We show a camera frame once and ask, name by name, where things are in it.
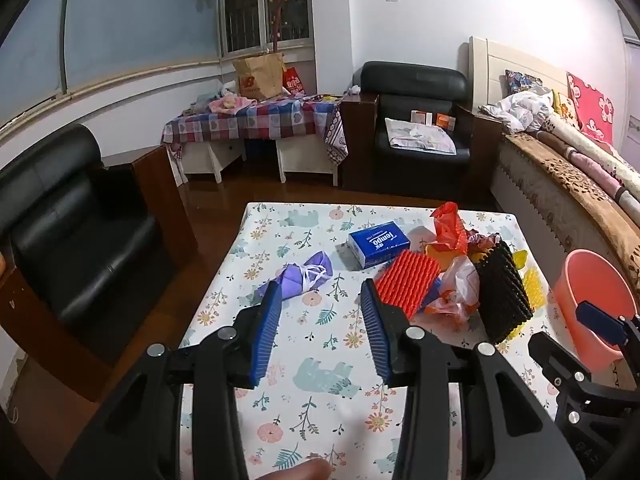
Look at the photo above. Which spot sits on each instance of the person's left hand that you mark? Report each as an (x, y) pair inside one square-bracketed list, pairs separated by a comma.
[(300, 471)]

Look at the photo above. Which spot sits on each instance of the printed wrapper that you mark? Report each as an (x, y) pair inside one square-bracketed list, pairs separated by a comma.
[(482, 245)]

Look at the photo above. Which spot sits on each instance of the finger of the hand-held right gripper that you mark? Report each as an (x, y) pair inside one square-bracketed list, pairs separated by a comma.
[(555, 360), (597, 320)]

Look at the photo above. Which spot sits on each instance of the yellow flower pillow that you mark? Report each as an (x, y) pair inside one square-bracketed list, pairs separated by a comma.
[(565, 106)]

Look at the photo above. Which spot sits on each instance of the dark floral pillow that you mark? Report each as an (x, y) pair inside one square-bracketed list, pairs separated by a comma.
[(522, 81)]

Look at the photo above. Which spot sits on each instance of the small orange box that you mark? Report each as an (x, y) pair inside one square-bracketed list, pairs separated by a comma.
[(445, 120)]

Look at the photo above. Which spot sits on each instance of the wooden coat rack pole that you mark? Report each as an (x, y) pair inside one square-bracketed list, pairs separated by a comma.
[(277, 20)]

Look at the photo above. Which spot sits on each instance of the pink flower pillow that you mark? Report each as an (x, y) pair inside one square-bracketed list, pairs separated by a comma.
[(592, 102)]

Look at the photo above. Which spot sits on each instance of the small white box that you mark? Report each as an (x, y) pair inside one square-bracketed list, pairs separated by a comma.
[(421, 117)]

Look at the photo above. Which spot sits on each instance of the folded pale printed cloth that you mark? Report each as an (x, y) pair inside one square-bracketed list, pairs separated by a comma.
[(420, 137)]

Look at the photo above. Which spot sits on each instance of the purple soft packet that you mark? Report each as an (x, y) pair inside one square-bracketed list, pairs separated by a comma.
[(295, 277)]

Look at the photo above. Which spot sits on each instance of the blue boxed tissue pack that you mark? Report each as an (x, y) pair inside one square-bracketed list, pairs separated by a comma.
[(377, 245)]

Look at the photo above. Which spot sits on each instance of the lilac wardrobe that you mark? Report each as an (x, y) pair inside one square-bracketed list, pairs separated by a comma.
[(631, 85)]

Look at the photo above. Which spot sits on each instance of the black leather armchair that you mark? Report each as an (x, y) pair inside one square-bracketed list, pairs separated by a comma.
[(415, 85), (75, 240)]

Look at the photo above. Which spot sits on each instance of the cream bed headboard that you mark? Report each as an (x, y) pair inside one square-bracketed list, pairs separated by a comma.
[(520, 57)]

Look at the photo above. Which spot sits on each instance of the barred window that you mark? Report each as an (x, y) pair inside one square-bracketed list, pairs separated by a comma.
[(265, 10)]

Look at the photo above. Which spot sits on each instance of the red gift bag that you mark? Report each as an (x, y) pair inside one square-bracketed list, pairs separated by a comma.
[(293, 82)]

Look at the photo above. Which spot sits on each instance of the rolled patchwork quilt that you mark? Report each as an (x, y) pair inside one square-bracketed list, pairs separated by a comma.
[(590, 157)]

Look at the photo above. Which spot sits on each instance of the brown paper bag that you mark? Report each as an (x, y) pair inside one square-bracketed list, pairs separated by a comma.
[(257, 77)]

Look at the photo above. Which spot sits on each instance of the pink plastic bucket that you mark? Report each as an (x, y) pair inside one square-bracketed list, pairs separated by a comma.
[(590, 280)]

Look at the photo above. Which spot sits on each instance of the clear red-printed plastic packet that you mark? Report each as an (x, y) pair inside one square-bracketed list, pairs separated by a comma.
[(460, 280)]

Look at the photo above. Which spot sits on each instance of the crumpled white printed duvet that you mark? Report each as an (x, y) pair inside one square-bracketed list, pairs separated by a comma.
[(520, 107)]

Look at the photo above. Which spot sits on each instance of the wooden side table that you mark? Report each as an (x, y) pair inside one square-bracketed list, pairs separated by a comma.
[(357, 140), (482, 155)]

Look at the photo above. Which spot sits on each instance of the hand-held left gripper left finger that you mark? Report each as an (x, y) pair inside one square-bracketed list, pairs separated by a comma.
[(262, 330)]

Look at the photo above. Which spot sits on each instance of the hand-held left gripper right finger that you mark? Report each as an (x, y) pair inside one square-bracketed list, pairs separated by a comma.
[(376, 335)]

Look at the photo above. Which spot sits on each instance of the red snack bag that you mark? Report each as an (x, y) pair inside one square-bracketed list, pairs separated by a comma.
[(450, 232)]

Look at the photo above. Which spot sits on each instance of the pink cloth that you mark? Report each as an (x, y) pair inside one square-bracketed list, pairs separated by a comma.
[(232, 103)]

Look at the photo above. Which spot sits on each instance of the table with checkered cloth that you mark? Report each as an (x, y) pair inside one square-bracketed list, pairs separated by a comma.
[(260, 120)]

